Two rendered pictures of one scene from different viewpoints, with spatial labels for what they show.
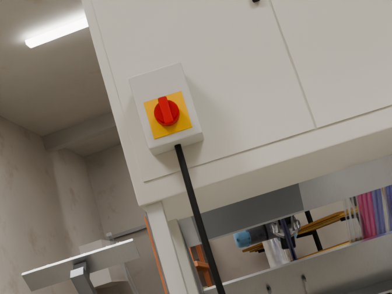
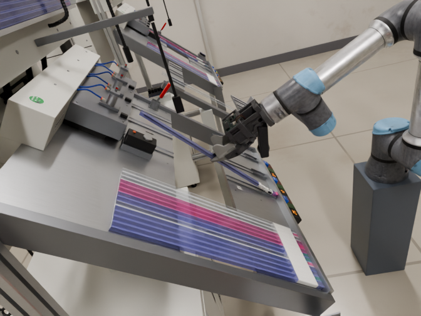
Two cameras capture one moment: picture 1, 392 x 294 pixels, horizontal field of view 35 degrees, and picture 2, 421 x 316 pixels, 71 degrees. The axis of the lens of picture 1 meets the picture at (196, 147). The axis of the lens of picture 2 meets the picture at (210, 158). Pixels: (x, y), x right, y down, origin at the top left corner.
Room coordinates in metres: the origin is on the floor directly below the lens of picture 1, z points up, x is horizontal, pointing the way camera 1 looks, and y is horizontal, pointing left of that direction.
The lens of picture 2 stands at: (1.89, -0.93, 1.40)
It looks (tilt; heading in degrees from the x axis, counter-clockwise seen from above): 33 degrees down; 90
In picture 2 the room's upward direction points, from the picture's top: 16 degrees counter-clockwise
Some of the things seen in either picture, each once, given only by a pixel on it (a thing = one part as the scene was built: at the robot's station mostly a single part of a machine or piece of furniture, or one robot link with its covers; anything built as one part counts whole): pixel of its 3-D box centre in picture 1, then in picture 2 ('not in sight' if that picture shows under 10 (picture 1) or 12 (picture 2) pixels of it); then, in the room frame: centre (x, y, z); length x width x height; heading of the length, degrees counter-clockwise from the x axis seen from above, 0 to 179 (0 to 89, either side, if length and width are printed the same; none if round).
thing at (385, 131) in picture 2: not in sight; (391, 137); (2.56, -0.05, 0.72); 0.13 x 0.12 x 0.14; 96
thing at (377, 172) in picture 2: not in sight; (386, 162); (2.56, -0.05, 0.60); 0.15 x 0.15 x 0.10
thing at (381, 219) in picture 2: not in sight; (380, 219); (2.56, -0.05, 0.28); 0.18 x 0.18 x 0.55; 83
